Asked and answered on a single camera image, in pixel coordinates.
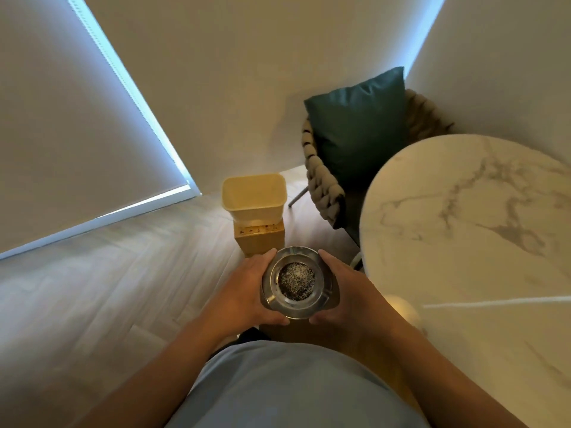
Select person's left forearm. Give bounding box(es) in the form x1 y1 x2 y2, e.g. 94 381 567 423
71 316 228 428

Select person's left hand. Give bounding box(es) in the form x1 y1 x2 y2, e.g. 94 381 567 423
198 248 291 342

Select light wooden box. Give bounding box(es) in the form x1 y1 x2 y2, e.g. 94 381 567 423
233 218 286 258

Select light blue shirt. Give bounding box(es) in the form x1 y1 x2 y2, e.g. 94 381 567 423
165 341 431 428

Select person's right forearm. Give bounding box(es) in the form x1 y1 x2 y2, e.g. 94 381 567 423
385 323 527 428

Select teal cushion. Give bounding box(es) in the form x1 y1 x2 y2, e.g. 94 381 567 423
304 66 409 192

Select gray woven rope chair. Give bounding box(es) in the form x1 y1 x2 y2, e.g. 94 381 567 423
287 89 456 246

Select black trousers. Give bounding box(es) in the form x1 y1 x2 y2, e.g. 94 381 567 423
209 327 271 360

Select person's right hand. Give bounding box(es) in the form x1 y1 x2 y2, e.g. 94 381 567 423
308 249 409 342

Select yellow plastic waste bin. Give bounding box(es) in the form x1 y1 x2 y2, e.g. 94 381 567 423
221 173 288 228

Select round glass ashtray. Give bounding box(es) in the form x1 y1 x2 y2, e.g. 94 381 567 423
260 246 341 320

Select round marble table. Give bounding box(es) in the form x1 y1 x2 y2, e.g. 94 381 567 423
350 134 571 428

